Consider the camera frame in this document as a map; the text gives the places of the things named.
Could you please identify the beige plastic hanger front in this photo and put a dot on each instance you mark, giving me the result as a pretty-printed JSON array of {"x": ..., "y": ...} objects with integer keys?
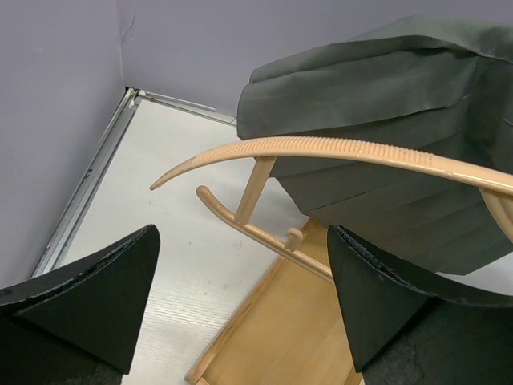
[{"x": 495, "y": 187}]

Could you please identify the wooden clothes rack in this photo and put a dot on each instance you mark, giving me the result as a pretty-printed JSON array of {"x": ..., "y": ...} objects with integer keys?
[{"x": 288, "y": 330}]

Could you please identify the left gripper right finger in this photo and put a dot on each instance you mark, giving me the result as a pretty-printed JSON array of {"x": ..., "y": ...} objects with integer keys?
[{"x": 407, "y": 325}]

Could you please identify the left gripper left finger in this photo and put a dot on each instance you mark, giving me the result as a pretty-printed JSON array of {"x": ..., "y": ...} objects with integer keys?
[{"x": 80, "y": 323}]

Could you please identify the grey pleated skirt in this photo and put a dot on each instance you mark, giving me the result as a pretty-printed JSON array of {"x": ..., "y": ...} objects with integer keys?
[{"x": 432, "y": 84}]

